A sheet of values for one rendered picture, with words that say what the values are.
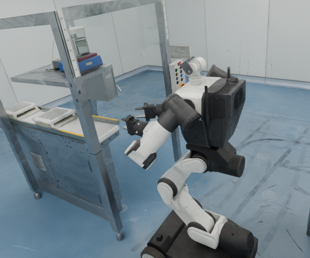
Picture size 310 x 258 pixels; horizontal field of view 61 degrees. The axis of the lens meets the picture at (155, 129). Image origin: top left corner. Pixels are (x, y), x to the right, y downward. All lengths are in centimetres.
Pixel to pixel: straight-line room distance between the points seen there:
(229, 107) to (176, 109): 23
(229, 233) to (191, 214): 25
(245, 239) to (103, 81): 130
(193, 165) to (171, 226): 69
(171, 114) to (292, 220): 154
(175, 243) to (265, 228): 72
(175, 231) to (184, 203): 28
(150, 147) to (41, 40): 434
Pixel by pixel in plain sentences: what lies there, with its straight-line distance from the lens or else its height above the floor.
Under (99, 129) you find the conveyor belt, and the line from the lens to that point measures 196.
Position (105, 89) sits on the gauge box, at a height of 114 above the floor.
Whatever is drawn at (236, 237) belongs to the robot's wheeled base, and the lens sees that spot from 174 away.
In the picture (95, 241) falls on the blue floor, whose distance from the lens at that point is 232.
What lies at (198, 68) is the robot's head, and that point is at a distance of 127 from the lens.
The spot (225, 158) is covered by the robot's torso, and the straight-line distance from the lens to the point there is 137.
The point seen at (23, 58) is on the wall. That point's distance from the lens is 516.
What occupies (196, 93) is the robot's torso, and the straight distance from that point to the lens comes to 119.
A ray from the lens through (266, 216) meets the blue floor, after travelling 236.
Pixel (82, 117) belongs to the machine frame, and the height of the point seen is 108.
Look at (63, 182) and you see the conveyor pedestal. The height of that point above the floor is 27.
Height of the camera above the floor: 168
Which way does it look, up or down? 27 degrees down
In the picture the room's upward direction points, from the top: 9 degrees counter-clockwise
